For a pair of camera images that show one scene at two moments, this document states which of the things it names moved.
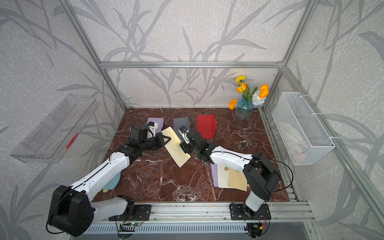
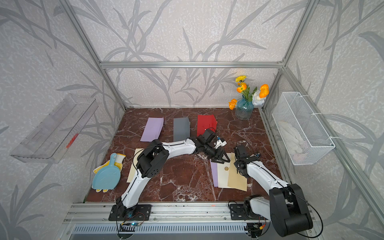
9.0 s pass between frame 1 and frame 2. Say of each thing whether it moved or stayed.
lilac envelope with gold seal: stayed
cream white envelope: stayed
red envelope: stayed
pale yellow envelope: moved
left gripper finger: moved
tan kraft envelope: stayed
